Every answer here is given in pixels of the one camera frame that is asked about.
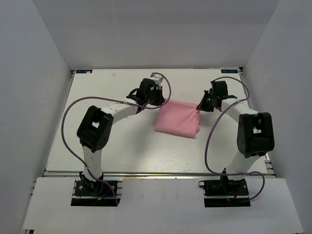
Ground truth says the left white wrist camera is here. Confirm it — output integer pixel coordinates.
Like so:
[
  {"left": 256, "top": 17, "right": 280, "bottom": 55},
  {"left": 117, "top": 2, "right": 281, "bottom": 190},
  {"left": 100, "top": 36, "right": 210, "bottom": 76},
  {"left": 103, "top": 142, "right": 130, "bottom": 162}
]
[{"left": 150, "top": 73, "right": 164, "bottom": 87}]

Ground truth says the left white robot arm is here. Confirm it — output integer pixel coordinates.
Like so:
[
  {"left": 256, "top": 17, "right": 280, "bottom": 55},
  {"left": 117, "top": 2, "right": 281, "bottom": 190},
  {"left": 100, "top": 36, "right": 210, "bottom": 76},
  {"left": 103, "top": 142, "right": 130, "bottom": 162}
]
[{"left": 77, "top": 74, "right": 165, "bottom": 182}]

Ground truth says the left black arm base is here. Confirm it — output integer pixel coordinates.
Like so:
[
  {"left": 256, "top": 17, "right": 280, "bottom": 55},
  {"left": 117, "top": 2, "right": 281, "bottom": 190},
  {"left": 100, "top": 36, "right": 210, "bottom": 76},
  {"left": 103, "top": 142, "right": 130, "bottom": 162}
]
[{"left": 71, "top": 172, "right": 122, "bottom": 207}]

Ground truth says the pink t shirt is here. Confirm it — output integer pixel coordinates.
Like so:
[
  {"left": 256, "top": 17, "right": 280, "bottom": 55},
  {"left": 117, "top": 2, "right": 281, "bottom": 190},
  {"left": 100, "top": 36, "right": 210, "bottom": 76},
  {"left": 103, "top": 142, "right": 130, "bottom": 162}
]
[{"left": 155, "top": 99, "right": 200, "bottom": 138}]

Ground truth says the aluminium table front rail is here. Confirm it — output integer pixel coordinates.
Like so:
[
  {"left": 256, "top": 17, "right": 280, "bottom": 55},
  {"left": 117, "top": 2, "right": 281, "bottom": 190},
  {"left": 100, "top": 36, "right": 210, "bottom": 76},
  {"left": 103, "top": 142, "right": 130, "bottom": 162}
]
[{"left": 43, "top": 170, "right": 277, "bottom": 178}]

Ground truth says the right blue table label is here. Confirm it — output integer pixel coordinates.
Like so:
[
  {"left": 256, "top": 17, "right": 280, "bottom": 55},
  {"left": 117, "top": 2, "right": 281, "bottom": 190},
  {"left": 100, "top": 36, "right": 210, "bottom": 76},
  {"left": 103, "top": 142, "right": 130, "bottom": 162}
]
[{"left": 221, "top": 69, "right": 238, "bottom": 74}]

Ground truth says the blue table label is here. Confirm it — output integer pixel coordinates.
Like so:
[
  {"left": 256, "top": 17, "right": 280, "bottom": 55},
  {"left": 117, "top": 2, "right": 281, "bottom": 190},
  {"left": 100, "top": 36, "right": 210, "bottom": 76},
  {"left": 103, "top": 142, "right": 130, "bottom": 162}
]
[
  {"left": 221, "top": 69, "right": 238, "bottom": 74},
  {"left": 76, "top": 69, "right": 93, "bottom": 74}
]

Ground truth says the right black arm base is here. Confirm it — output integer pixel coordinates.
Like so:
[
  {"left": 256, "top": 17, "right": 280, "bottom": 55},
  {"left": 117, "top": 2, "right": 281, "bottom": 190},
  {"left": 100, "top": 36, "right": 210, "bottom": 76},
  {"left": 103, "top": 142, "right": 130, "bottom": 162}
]
[{"left": 198, "top": 176, "right": 251, "bottom": 208}]

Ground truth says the left blue table label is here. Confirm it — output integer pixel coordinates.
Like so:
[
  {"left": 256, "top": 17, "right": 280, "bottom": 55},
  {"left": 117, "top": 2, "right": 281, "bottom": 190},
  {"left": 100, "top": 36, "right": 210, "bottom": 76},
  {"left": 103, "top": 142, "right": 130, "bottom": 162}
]
[{"left": 76, "top": 69, "right": 93, "bottom": 74}]

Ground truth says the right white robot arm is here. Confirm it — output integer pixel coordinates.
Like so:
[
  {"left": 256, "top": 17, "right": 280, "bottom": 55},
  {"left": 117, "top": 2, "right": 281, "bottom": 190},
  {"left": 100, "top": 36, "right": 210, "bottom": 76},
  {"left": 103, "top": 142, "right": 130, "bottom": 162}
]
[{"left": 196, "top": 77, "right": 275, "bottom": 181}]

